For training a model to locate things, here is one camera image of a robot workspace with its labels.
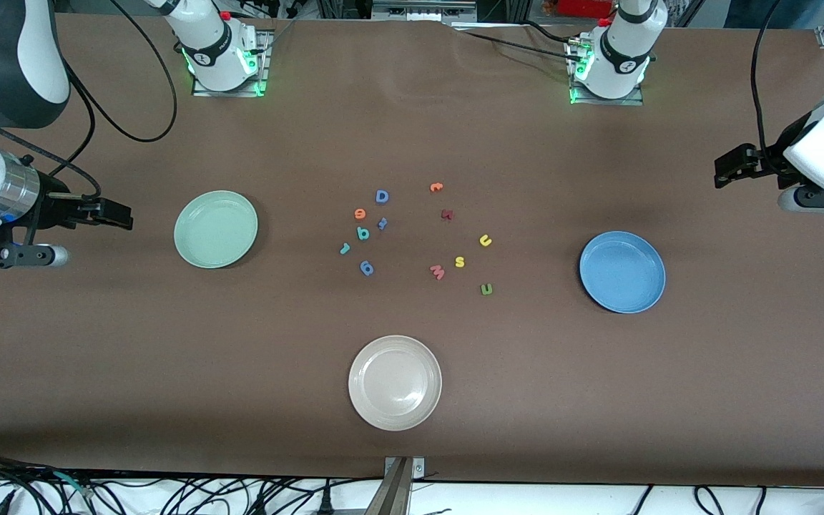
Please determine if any beige plate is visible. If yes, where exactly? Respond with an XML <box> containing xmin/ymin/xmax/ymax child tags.
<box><xmin>348</xmin><ymin>335</ymin><xmax>443</xmax><ymax>432</ymax></box>

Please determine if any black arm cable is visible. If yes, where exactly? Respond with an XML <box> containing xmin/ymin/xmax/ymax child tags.
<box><xmin>0</xmin><ymin>0</ymin><xmax>179</xmax><ymax>201</ymax></box>
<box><xmin>750</xmin><ymin>0</ymin><xmax>785</xmax><ymax>169</ymax></box>

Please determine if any metal corner bracket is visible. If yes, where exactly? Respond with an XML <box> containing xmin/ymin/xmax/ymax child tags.
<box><xmin>383</xmin><ymin>456</ymin><xmax>426</xmax><ymax>481</ymax></box>

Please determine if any black base cable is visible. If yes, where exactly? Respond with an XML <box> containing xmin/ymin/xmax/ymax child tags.
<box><xmin>521</xmin><ymin>19</ymin><xmax>581</xmax><ymax>47</ymax></box>
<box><xmin>455</xmin><ymin>29</ymin><xmax>579</xmax><ymax>62</ymax></box>

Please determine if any brown table cover sheet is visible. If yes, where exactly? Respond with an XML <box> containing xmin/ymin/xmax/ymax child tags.
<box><xmin>0</xmin><ymin>13</ymin><xmax>824</xmax><ymax>489</ymax></box>

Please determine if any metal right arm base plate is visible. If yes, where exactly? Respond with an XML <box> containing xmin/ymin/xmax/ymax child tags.
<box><xmin>192</xmin><ymin>29</ymin><xmax>274</xmax><ymax>98</ymax></box>

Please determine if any blue plate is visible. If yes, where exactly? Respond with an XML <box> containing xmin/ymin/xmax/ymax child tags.
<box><xmin>579</xmin><ymin>230</ymin><xmax>667</xmax><ymax>315</ymax></box>

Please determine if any aluminium profile bar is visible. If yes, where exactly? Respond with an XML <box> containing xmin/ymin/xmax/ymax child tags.
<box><xmin>366</xmin><ymin>458</ymin><xmax>413</xmax><ymax>515</ymax></box>

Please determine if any red box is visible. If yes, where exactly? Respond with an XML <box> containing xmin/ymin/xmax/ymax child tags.
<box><xmin>557</xmin><ymin>0</ymin><xmax>617</xmax><ymax>19</ymax></box>

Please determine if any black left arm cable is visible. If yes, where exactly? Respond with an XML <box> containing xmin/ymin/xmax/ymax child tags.
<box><xmin>750</xmin><ymin>0</ymin><xmax>785</xmax><ymax>169</ymax></box>

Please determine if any pale green plate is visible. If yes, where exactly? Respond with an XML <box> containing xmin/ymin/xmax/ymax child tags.
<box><xmin>174</xmin><ymin>190</ymin><xmax>259</xmax><ymax>270</ymax></box>

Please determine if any teal cable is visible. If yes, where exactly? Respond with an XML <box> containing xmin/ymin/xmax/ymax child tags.
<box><xmin>54</xmin><ymin>469</ymin><xmax>94</xmax><ymax>498</ymax></box>

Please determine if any grey metal equipment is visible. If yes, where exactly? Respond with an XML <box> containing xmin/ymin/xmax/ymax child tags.
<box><xmin>371</xmin><ymin>0</ymin><xmax>479</xmax><ymax>22</ymax></box>

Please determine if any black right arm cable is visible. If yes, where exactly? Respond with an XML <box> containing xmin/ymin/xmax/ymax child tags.
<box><xmin>0</xmin><ymin>0</ymin><xmax>179</xmax><ymax>201</ymax></box>

